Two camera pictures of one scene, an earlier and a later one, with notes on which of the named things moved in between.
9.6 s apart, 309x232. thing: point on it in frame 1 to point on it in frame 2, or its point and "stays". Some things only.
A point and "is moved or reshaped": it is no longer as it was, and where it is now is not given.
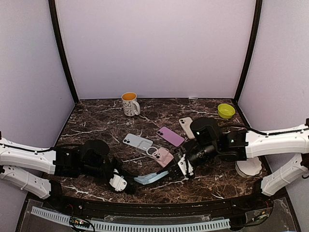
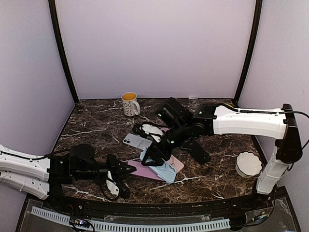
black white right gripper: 179,171 to 152,151
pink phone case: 163,156 is moved or reshaped
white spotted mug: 131,106 stays
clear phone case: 163,155 is moved or reshaped
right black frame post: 247,62 stays
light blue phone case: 144,179 to 165,170
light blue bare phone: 138,141 stays
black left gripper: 121,174 to 117,171
